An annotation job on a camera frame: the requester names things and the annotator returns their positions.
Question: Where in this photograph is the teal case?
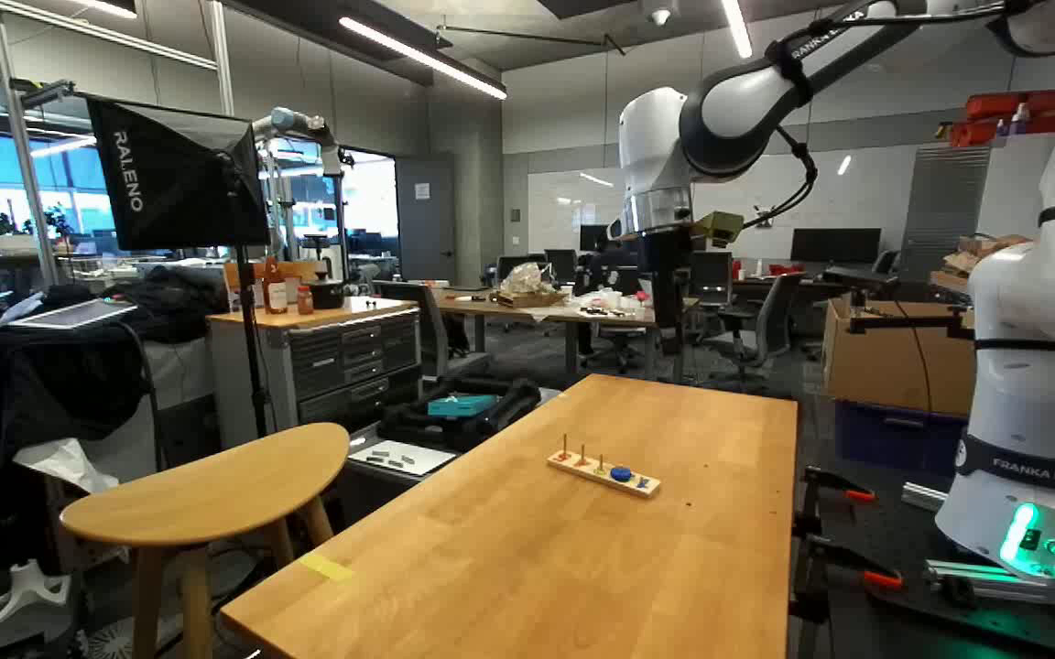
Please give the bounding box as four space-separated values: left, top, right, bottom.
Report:
424 393 501 421

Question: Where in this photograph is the orange handled clamp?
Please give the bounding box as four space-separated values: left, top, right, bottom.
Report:
806 536 906 592
802 464 878 504

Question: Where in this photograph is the blue storage bin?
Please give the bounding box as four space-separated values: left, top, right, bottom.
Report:
835 403 963 478

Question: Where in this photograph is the black softbox light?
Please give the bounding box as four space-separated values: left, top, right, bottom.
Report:
89 96 266 251

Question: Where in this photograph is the round wooden stool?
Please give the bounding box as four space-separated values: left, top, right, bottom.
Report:
60 421 347 659

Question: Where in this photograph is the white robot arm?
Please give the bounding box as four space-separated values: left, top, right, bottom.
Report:
618 0 1055 581

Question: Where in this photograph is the grey drawer cabinet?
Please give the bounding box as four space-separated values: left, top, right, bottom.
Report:
208 296 420 446

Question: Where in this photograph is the cardboard box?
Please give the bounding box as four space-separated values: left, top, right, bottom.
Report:
822 296 973 418

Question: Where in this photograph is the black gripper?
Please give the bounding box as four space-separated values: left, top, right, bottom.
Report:
642 229 691 324

